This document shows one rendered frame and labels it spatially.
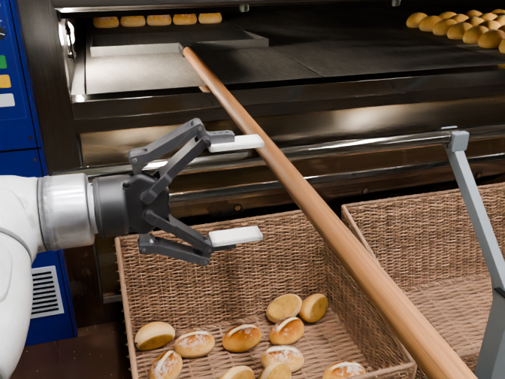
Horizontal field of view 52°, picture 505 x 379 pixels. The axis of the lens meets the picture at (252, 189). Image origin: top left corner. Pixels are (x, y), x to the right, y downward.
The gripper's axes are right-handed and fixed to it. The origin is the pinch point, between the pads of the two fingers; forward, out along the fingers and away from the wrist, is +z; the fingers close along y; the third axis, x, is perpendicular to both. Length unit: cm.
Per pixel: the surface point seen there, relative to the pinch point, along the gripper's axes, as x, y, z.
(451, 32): -99, -1, 99
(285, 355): -25, 55, 15
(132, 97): -55, 2, -12
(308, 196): 5.7, -0.9, 5.7
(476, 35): -89, -2, 101
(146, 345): -39, 58, -15
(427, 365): 33.9, 0.2, 4.8
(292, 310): -40, 56, 22
